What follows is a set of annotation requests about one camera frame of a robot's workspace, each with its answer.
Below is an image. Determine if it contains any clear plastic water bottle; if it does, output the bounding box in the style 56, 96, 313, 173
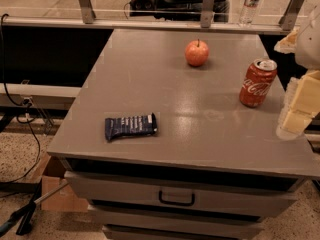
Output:
239, 0, 260, 25

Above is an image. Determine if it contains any black-handled floor tool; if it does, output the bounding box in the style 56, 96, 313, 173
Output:
0, 182, 68, 237

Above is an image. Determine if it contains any grey drawer cabinet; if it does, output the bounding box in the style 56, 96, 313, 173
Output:
49, 30, 320, 240

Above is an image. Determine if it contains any black drawer handle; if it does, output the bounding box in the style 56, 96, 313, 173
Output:
158, 191, 196, 207

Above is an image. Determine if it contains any brown cardboard box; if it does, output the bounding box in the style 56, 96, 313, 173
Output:
37, 155, 88, 212

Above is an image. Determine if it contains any blue rxbar wrapper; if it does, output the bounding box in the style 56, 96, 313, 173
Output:
105, 113, 158, 141

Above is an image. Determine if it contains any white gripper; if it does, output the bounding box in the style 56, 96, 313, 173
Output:
274, 5, 320, 140

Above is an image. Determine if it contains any black cable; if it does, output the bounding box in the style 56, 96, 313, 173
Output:
0, 13, 42, 185

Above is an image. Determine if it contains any red coca-cola can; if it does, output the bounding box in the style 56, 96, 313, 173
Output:
239, 59, 277, 108

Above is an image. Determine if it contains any dark office chair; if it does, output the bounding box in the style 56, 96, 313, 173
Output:
128, 0, 231, 23

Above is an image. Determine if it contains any red apple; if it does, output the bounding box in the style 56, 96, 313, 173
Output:
184, 39, 209, 67

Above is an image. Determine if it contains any metal railing frame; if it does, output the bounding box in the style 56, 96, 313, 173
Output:
0, 0, 311, 34

